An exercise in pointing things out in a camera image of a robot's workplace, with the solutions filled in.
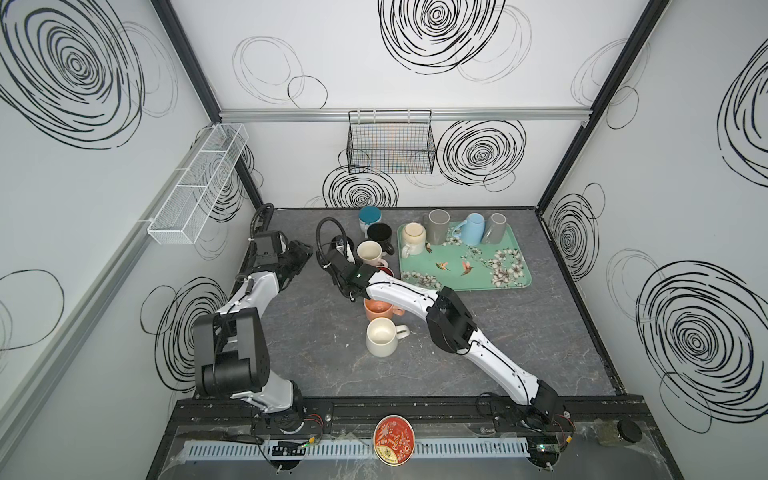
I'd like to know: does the cream white mug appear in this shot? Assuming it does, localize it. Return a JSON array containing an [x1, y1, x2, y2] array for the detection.
[[378, 266, 395, 277]]

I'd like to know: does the green floral tray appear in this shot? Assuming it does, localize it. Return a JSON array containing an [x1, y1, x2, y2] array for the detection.
[[399, 228, 532, 292]]

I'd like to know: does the orange peach mug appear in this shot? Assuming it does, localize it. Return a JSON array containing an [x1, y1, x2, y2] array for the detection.
[[363, 299, 405, 321]]

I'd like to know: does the black lid jar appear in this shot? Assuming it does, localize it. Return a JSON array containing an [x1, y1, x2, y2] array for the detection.
[[596, 418, 643, 447]]

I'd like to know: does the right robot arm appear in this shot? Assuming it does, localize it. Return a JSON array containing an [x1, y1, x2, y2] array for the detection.
[[318, 247, 564, 424]]

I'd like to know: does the white speckled mug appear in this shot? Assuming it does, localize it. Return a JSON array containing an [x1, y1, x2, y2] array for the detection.
[[366, 317, 411, 358]]

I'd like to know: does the pink mug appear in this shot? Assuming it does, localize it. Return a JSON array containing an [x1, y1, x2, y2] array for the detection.
[[356, 240, 388, 268]]

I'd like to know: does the light blue mug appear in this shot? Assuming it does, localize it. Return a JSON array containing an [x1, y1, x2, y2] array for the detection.
[[452, 213, 485, 246]]

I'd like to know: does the white slotted cable duct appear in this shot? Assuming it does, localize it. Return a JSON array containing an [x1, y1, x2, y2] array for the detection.
[[178, 437, 530, 462]]

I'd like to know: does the black wire basket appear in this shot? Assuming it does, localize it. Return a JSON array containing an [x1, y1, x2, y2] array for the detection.
[[345, 109, 437, 175]]

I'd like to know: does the teal and white mug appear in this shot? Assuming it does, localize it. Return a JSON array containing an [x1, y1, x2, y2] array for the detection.
[[358, 206, 382, 234]]

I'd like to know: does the beige mug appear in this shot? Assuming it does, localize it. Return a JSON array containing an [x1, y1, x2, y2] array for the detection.
[[401, 222, 426, 258]]

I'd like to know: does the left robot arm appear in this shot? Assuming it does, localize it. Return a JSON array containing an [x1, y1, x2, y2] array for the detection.
[[192, 231, 312, 423]]

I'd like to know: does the white wire shelf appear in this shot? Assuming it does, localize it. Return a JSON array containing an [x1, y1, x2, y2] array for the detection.
[[147, 123, 249, 245]]

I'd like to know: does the black and white mug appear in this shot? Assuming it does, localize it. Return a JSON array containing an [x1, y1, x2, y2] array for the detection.
[[366, 222, 395, 255]]

